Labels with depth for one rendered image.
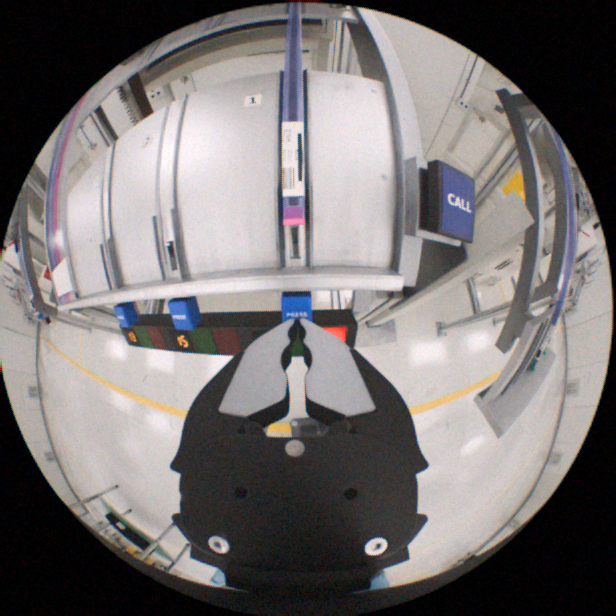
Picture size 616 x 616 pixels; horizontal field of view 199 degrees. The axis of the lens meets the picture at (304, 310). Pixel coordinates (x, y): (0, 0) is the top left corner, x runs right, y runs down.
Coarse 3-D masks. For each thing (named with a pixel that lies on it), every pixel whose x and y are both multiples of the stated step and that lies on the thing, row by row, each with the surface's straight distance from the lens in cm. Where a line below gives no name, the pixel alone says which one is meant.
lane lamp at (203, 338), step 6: (192, 330) 21; (198, 330) 21; (204, 330) 20; (210, 330) 20; (192, 336) 22; (198, 336) 21; (204, 336) 21; (210, 336) 20; (198, 342) 22; (204, 342) 21; (210, 342) 21; (198, 348) 22; (204, 348) 22; (210, 348) 21; (216, 348) 21; (210, 354) 22; (216, 354) 22
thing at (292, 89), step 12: (300, 12) 34; (288, 24) 29; (300, 24) 29; (288, 36) 25; (300, 36) 25; (288, 48) 23; (300, 48) 23; (288, 60) 20; (300, 60) 20; (288, 72) 19; (300, 72) 19; (288, 84) 17; (300, 84) 17; (288, 96) 16; (300, 96) 16; (288, 108) 15; (300, 108) 15; (288, 120) 15; (300, 120) 15; (288, 204) 12; (300, 204) 12; (288, 216) 12; (300, 216) 12
